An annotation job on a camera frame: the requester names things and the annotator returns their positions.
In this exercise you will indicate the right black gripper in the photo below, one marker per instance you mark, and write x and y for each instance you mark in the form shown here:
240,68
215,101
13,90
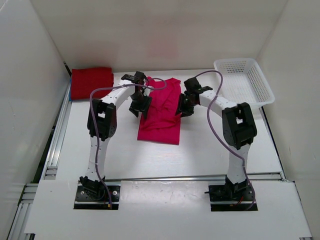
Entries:
183,107

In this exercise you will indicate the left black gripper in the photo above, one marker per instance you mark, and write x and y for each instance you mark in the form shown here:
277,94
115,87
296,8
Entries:
140,108

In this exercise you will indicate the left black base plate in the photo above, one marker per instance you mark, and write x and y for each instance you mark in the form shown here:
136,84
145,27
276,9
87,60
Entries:
85,200

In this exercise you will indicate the white plastic basket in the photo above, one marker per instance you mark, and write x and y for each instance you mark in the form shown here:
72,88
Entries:
244,81

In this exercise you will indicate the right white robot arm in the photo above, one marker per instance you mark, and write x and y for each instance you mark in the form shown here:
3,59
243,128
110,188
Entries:
238,129

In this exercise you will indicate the blue t shirt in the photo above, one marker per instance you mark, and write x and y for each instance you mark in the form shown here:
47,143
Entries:
70,90

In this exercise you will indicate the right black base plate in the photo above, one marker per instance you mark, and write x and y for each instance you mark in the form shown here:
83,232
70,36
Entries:
221,202

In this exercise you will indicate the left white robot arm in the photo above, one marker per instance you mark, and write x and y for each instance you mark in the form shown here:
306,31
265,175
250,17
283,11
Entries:
102,125

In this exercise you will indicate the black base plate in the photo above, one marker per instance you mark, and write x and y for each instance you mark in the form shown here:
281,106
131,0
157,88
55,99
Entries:
221,202
85,200

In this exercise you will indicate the dark red t shirt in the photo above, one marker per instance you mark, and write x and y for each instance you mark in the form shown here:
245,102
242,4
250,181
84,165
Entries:
84,81

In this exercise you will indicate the pink t shirt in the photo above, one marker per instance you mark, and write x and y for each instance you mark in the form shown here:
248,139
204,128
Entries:
162,124

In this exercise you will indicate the aluminium frame rail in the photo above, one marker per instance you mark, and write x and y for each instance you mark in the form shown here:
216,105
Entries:
199,157

